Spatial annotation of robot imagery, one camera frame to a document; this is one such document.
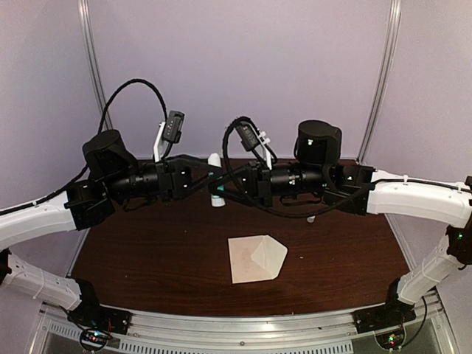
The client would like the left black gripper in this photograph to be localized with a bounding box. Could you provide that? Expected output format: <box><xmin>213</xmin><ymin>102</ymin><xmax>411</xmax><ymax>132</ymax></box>
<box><xmin>105</xmin><ymin>154</ymin><xmax>223</xmax><ymax>203</ymax></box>

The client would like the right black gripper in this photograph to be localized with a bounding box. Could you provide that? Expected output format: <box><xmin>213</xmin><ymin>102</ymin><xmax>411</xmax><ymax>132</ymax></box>
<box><xmin>207</xmin><ymin>159</ymin><xmax>329</xmax><ymax>209</ymax></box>

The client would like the green white glue stick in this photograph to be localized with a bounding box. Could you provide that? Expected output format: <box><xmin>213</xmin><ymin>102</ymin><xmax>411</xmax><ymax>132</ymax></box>
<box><xmin>207</xmin><ymin>153</ymin><xmax>226</xmax><ymax>209</ymax></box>

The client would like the beige envelope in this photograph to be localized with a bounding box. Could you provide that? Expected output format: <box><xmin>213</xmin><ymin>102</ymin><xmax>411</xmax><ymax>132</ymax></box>
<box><xmin>228</xmin><ymin>235</ymin><xmax>288</xmax><ymax>284</ymax></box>

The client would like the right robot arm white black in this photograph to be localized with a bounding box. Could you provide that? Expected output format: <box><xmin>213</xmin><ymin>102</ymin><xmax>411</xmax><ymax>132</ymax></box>
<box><xmin>208</xmin><ymin>117</ymin><xmax>471</xmax><ymax>326</ymax></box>

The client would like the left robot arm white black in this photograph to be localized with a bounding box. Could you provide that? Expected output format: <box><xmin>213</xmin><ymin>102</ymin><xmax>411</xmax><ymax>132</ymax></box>
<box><xmin>1</xmin><ymin>130</ymin><xmax>221</xmax><ymax>327</ymax></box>

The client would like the right black braided cable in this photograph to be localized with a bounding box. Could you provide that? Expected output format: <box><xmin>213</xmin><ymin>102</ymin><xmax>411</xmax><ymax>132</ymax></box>
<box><xmin>222</xmin><ymin>116</ymin><xmax>373</xmax><ymax>218</ymax></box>

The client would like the black braided cable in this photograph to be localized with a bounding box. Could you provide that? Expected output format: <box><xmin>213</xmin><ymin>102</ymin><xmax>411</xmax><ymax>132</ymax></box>
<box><xmin>222</xmin><ymin>116</ymin><xmax>373</xmax><ymax>218</ymax></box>
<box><xmin>96</xmin><ymin>78</ymin><xmax>169</xmax><ymax>133</ymax></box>

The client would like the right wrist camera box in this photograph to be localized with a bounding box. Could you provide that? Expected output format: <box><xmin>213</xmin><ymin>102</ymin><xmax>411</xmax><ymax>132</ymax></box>
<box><xmin>236</xmin><ymin>122</ymin><xmax>277</xmax><ymax>170</ymax></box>

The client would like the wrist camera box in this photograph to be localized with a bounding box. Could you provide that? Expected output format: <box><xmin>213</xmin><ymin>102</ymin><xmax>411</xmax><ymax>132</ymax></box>
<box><xmin>236</xmin><ymin>122</ymin><xmax>277</xmax><ymax>170</ymax></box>
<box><xmin>153</xmin><ymin>111</ymin><xmax>185</xmax><ymax>163</ymax></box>

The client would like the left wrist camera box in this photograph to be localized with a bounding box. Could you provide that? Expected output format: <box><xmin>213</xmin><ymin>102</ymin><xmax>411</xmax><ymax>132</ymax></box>
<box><xmin>153</xmin><ymin>111</ymin><xmax>185</xmax><ymax>163</ymax></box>

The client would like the left black braided cable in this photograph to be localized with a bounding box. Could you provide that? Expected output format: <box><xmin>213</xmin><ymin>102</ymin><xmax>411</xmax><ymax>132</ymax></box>
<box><xmin>96</xmin><ymin>78</ymin><xmax>169</xmax><ymax>133</ymax></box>

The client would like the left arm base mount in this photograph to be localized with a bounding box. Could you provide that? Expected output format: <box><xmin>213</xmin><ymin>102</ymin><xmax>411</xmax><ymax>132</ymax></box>
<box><xmin>62</xmin><ymin>306</ymin><xmax>132</xmax><ymax>353</ymax></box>

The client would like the left aluminium frame post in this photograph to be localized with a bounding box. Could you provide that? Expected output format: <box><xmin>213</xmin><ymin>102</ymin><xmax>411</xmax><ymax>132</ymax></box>
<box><xmin>77</xmin><ymin>0</ymin><xmax>107</xmax><ymax>112</ymax></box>

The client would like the aluminium frame post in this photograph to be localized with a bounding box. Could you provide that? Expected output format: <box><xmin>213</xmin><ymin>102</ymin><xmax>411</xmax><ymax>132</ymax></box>
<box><xmin>357</xmin><ymin>0</ymin><xmax>402</xmax><ymax>163</ymax></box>
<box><xmin>77</xmin><ymin>0</ymin><xmax>107</xmax><ymax>112</ymax></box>

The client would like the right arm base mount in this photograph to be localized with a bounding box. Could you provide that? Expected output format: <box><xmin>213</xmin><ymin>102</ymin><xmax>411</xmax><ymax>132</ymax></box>
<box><xmin>353</xmin><ymin>305</ymin><xmax>416</xmax><ymax>351</ymax></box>

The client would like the right aluminium frame post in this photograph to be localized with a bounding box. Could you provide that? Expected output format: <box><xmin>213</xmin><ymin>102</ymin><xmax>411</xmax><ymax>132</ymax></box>
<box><xmin>357</xmin><ymin>0</ymin><xmax>402</xmax><ymax>163</ymax></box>

